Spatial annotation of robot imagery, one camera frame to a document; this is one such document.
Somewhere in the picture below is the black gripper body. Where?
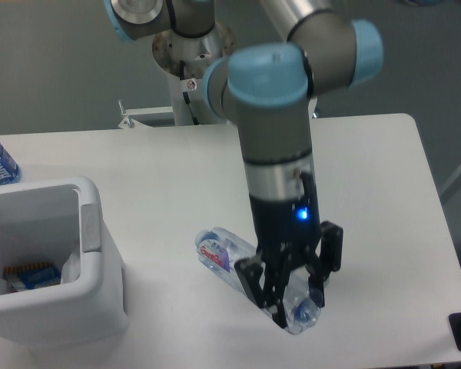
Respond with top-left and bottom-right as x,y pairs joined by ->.
250,194 -> 321,269

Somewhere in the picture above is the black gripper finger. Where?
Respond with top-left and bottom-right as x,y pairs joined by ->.
234,248 -> 298,329
303,221 -> 343,308

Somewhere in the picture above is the crushed clear plastic bottle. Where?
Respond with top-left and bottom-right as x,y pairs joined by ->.
195,227 -> 323,335

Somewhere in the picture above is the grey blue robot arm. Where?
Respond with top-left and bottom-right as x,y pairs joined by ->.
104,1 -> 383,334

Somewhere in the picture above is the white trash can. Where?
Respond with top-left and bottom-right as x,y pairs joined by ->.
0,177 -> 128,347

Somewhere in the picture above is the blue snack packet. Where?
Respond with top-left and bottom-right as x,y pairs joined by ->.
4,262 -> 61,292

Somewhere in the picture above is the white pedestal base frame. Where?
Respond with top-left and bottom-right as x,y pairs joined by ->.
118,97 -> 320,128

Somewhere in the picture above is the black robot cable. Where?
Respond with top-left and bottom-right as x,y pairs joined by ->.
178,59 -> 200,126

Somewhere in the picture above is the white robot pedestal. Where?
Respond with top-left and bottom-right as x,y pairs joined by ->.
152,22 -> 237,108

